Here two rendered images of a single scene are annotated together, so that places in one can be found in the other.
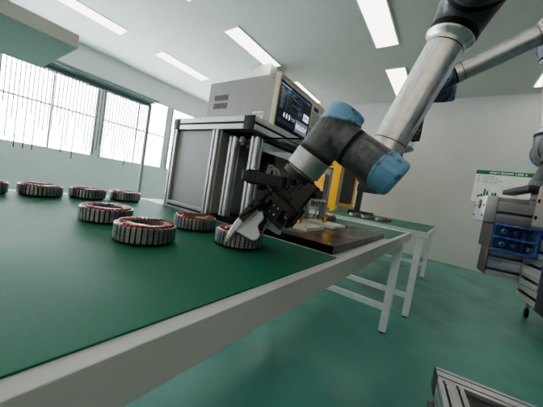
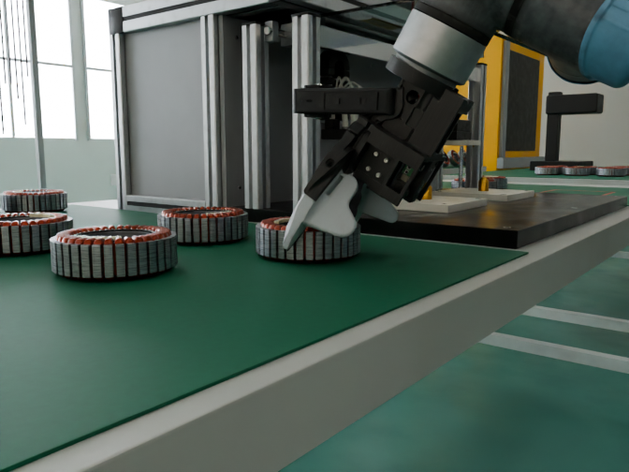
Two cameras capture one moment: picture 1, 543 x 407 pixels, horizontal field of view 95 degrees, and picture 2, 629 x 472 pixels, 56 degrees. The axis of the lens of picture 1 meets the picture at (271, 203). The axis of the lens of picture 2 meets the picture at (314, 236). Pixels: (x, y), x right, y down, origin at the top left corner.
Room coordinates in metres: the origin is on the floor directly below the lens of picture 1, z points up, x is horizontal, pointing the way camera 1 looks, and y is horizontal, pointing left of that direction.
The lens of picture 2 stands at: (-0.04, 0.02, 0.86)
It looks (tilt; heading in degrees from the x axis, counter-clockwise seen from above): 8 degrees down; 3
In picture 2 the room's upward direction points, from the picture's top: straight up
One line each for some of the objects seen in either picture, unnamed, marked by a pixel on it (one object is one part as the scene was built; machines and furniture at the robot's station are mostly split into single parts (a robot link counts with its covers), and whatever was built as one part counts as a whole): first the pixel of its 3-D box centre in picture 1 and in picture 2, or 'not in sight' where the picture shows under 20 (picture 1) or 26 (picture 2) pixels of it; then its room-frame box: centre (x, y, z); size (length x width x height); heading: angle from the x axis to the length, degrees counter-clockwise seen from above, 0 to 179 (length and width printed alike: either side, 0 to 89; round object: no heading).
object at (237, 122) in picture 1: (263, 144); (316, 36); (1.21, 0.08, 1.09); 0.68 x 0.44 x 0.05; 145
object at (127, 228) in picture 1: (145, 230); (115, 250); (0.49, 0.24, 0.77); 0.11 x 0.11 x 0.04
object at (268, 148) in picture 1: (301, 161); (411, 59); (1.09, -0.10, 1.03); 0.62 x 0.01 x 0.03; 145
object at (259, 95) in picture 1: (269, 119); not in sight; (1.22, 0.08, 1.22); 0.44 x 0.39 x 0.20; 145
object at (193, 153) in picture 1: (191, 171); (167, 122); (0.99, 0.33, 0.91); 0.28 x 0.03 x 0.32; 55
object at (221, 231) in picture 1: (239, 236); (308, 237); (0.58, 0.06, 0.77); 0.11 x 0.11 x 0.04
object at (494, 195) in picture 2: (324, 223); (483, 194); (1.13, -0.25, 0.78); 0.15 x 0.15 x 0.01; 55
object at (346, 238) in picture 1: (308, 227); (448, 206); (1.04, -0.17, 0.76); 0.64 x 0.47 x 0.02; 145
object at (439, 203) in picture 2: (297, 224); (425, 202); (0.93, -0.11, 0.78); 0.15 x 0.15 x 0.01; 55
